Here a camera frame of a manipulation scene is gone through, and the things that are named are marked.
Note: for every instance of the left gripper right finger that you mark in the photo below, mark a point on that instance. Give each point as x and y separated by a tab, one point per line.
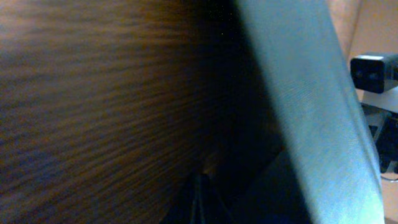
210	207

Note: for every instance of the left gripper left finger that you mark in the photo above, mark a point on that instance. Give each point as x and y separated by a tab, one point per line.
184	208

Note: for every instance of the black box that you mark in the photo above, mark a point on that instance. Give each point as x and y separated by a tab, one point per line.
328	144

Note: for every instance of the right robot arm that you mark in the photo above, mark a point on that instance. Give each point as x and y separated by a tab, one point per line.
376	75

